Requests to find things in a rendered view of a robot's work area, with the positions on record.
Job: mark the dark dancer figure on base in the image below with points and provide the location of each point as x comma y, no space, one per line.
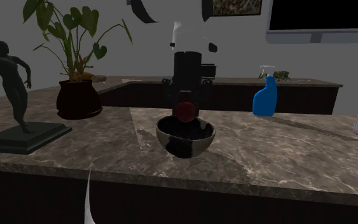
14,90

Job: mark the blue spray bottle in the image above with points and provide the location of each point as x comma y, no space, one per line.
265,100

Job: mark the wall-mounted screen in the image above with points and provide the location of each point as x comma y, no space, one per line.
318,18

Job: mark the framed wall picture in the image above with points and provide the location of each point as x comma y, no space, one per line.
236,7

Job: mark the tan oblong object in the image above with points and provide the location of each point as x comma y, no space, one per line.
99,78

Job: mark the small green leafy bunch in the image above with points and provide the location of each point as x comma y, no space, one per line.
281,75

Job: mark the red apple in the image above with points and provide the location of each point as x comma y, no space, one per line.
185,112

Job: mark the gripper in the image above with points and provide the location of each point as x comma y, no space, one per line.
187,69

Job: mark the green plant in dark pot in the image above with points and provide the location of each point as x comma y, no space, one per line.
78,96

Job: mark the beige and black bowl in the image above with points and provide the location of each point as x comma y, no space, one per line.
183,136

